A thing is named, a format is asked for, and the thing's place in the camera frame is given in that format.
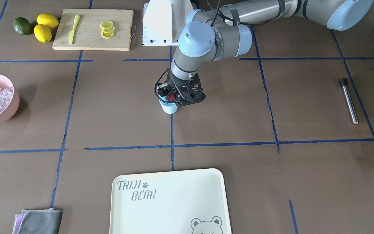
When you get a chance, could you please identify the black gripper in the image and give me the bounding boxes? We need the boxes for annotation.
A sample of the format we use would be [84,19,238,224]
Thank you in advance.
[156,71,206,107]

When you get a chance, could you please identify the steel muddler black tip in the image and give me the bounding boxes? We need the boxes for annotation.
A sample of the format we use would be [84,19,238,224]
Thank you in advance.
[339,78,359,124]

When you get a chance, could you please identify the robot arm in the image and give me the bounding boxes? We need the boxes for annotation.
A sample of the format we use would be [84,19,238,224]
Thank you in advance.
[155,0,373,107]

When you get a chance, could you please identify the light blue plastic cup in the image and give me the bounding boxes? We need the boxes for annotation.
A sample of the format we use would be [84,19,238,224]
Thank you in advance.
[159,99,178,114]

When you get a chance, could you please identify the lemon slices stack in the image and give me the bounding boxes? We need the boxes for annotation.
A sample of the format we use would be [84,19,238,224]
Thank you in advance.
[100,21,115,39]

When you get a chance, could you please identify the bamboo cutting board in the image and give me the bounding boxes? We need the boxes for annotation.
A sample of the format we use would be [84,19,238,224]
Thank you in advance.
[52,9,134,51]

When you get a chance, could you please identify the cream bear tray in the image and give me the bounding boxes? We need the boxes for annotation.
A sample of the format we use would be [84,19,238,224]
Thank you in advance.
[109,168,232,234]

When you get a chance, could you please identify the yellow plastic knife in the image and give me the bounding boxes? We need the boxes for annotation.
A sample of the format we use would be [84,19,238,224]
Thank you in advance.
[68,15,81,45]

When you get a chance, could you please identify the upper yellow lemon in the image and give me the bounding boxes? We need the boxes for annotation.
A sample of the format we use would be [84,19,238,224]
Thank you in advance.
[37,13,59,29]

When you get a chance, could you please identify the yellow lemon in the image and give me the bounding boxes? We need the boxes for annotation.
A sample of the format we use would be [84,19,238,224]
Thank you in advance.
[37,13,59,29]
[33,24,52,43]

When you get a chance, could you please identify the lower yellow lemon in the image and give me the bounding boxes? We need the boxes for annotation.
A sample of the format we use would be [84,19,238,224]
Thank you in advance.
[33,24,52,43]

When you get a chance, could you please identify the green avocado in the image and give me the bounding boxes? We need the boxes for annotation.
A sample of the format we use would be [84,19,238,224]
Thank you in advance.
[13,17,32,35]

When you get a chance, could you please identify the grey folded cloth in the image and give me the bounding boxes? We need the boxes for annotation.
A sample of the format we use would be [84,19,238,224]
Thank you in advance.
[12,208,62,234]

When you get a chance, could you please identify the pink bowl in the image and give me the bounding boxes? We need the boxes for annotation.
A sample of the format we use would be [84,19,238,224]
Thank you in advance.
[0,74,20,124]

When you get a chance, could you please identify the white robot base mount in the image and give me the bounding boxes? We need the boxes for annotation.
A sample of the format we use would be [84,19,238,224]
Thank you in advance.
[142,0,196,46]

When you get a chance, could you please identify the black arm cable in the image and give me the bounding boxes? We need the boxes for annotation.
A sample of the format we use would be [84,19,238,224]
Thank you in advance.
[206,0,239,26]

